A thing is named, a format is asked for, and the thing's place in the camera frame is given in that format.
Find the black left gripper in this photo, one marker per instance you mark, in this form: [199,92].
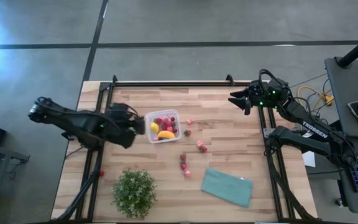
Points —
[121,127]

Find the teal folded cloth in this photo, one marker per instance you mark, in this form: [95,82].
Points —
[227,186]

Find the green potted plant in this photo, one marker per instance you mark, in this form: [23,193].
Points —
[134,194]

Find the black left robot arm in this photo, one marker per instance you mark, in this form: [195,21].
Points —
[73,124]

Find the yellow toy banana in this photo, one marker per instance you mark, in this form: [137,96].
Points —
[166,134]

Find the black pole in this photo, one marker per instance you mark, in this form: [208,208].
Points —
[357,48]

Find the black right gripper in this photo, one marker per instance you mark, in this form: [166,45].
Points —
[266,95]

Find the clear plastic tupperware container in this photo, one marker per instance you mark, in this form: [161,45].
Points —
[178,126]

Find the grey desk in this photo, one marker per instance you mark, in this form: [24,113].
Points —
[350,81]

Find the black aluminium table frame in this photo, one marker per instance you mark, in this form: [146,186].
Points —
[182,84]

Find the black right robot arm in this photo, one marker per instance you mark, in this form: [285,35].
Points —
[314,129]

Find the silver corner bracket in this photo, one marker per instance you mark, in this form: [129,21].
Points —
[268,133]

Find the yellow toy lemon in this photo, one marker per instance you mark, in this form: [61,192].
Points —
[154,127]

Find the pink toy peach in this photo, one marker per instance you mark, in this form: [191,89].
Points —
[199,143]
[166,119]

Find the dark metal stand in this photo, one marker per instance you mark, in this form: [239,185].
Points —
[2,152]

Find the white paper sheet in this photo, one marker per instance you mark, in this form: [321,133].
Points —
[309,159]

